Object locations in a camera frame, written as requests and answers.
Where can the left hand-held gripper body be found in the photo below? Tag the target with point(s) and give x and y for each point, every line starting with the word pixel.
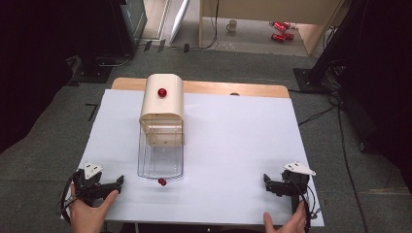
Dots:
pixel 88 187

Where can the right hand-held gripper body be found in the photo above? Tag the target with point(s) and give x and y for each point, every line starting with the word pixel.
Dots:
pixel 293 186

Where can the clear plastic drawer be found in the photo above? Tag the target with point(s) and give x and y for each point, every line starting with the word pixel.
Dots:
pixel 161 161

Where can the cream box with red knob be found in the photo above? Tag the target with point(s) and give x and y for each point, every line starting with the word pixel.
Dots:
pixel 162 103

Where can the person's left hand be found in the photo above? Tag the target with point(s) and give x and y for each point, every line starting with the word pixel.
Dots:
pixel 86 216

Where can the person's right hand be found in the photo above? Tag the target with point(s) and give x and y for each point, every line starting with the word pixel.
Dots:
pixel 291 223

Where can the white table mat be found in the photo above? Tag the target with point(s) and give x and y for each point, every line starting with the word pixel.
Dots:
pixel 233 155

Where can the black curtain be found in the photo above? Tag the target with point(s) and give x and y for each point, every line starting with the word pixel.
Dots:
pixel 29 64

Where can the black metal stand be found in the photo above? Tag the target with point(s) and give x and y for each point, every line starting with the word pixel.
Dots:
pixel 327 48

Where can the red can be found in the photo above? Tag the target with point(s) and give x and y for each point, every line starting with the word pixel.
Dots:
pixel 281 26
pixel 282 37

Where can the black floor tape strip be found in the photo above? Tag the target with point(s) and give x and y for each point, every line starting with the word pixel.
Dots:
pixel 186 48

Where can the dark monitor cabinet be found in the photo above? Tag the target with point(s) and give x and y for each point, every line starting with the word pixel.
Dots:
pixel 129 22

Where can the beige mug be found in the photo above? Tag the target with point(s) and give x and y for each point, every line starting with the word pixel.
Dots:
pixel 231 25

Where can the light wooden desk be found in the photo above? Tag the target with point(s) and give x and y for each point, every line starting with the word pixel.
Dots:
pixel 268 9

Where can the white leaning board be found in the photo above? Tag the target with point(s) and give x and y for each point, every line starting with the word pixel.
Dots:
pixel 180 21

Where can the black stand base plate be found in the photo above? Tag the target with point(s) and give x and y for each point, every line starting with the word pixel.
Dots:
pixel 92 73

